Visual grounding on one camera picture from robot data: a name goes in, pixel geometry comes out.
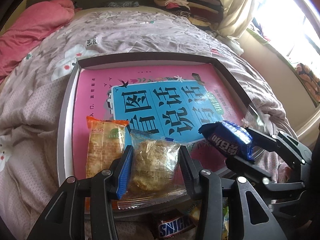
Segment floral grey quilt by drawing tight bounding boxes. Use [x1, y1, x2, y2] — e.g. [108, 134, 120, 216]
[0, 7, 300, 240]

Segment yellow snack packet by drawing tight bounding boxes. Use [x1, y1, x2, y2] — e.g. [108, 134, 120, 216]
[187, 202, 203, 221]

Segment dark patterned cloth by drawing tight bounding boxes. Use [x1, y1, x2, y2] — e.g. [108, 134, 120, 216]
[107, 1, 141, 8]

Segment orange floral cloth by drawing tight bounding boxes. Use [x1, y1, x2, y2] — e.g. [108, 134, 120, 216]
[294, 63, 320, 101]

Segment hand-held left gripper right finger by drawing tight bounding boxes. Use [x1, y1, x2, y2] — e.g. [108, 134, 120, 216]
[179, 145, 288, 240]

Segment pink blanket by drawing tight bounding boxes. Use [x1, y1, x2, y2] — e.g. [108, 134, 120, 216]
[0, 0, 82, 80]

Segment crumpled clear wrapper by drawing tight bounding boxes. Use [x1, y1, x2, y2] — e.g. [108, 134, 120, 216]
[244, 110, 263, 131]

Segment blue chocolate snack packet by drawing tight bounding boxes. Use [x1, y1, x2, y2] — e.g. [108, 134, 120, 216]
[198, 120, 255, 161]

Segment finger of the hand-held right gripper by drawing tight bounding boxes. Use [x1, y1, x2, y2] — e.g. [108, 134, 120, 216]
[224, 154, 273, 189]
[244, 127, 313, 170]

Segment pile of folded clothes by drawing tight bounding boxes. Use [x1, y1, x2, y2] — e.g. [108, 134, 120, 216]
[153, 0, 225, 27]

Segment brown chocolate bar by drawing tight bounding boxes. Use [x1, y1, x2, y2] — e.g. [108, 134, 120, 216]
[151, 211, 198, 240]

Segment orange cake snack packet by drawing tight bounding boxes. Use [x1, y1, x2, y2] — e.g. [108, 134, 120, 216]
[86, 116, 129, 179]

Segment cream curtain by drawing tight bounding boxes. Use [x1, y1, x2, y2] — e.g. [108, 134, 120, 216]
[217, 0, 258, 55]

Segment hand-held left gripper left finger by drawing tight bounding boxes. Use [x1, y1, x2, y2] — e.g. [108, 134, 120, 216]
[26, 145, 134, 240]

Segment clear pastry snack packet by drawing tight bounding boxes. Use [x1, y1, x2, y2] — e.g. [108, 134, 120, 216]
[117, 129, 188, 209]

